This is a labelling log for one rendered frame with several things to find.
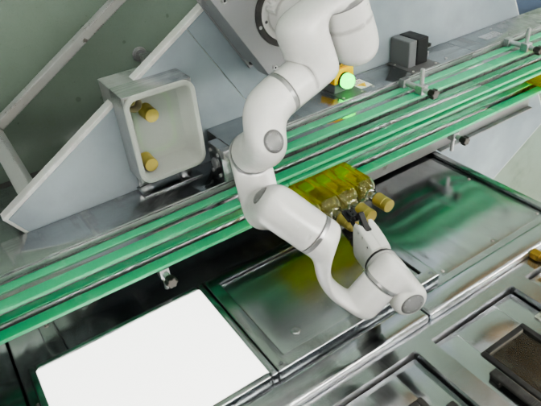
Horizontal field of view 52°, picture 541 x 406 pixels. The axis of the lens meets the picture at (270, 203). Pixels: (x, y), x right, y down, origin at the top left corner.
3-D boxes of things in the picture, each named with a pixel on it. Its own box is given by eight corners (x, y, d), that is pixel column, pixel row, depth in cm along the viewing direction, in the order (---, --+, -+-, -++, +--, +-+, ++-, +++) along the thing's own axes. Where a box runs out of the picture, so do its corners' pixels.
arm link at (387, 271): (365, 301, 105) (398, 264, 102) (341, 267, 113) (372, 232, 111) (412, 323, 113) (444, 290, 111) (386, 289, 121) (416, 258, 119)
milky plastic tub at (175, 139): (130, 171, 139) (144, 187, 133) (108, 88, 126) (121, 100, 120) (192, 148, 146) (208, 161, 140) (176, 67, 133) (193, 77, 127)
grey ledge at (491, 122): (307, 189, 173) (329, 205, 165) (305, 165, 168) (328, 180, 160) (505, 99, 212) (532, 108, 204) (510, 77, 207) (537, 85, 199)
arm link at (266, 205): (353, 178, 103) (321, 184, 118) (262, 109, 98) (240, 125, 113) (309, 251, 100) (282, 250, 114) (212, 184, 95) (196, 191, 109)
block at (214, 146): (210, 173, 145) (223, 184, 140) (204, 141, 140) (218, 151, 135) (221, 168, 147) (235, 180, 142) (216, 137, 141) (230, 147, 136)
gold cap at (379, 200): (371, 207, 140) (383, 214, 137) (371, 195, 138) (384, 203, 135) (382, 201, 142) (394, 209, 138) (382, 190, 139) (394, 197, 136)
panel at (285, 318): (30, 377, 122) (78, 505, 98) (26, 368, 120) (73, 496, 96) (347, 218, 159) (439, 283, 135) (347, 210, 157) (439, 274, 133)
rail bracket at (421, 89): (395, 87, 161) (431, 101, 152) (397, 63, 157) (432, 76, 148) (406, 83, 163) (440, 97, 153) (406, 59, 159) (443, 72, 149)
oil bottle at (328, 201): (278, 190, 153) (327, 226, 137) (276, 172, 149) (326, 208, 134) (295, 182, 155) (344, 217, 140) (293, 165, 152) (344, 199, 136)
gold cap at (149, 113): (136, 105, 130) (143, 111, 127) (150, 100, 131) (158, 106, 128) (139, 118, 132) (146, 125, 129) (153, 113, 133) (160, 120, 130)
